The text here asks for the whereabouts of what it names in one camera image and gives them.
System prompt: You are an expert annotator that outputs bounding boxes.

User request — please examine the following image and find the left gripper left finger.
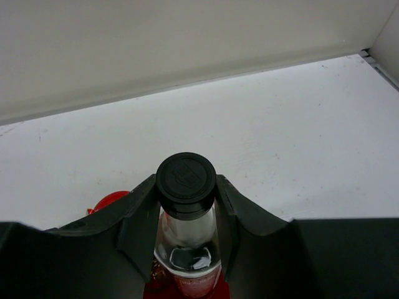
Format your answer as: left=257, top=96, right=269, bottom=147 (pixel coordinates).
left=1, top=176, right=160, bottom=298

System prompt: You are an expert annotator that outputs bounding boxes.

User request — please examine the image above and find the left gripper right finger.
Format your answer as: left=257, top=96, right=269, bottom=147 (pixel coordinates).
left=216, top=175, right=398, bottom=298

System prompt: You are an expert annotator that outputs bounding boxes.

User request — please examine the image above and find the red lid sauce jar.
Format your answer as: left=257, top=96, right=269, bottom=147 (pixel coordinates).
left=87, top=191, right=130, bottom=215

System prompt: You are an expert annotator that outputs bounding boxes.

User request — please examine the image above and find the dark sauce glass bottle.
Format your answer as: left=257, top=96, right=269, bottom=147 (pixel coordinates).
left=154, top=152, right=221, bottom=298

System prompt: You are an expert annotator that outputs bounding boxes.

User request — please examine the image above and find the red rectangular tray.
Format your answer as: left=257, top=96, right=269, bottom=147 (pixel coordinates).
left=143, top=248, right=230, bottom=298

